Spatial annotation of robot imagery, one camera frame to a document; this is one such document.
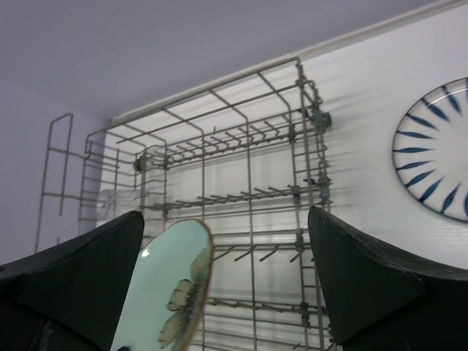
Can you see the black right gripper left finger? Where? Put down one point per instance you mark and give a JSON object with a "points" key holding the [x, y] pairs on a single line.
{"points": [[70, 296]]}

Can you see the teal floral plate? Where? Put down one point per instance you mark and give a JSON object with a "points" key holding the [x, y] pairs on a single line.
{"points": [[168, 289]]}

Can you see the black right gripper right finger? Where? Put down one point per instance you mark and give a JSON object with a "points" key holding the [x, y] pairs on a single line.
{"points": [[381, 297]]}

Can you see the grey wire dish rack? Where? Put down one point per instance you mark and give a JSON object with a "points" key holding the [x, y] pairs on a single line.
{"points": [[245, 155]]}

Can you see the white blue striped plate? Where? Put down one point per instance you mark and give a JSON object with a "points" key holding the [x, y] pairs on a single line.
{"points": [[429, 150]]}

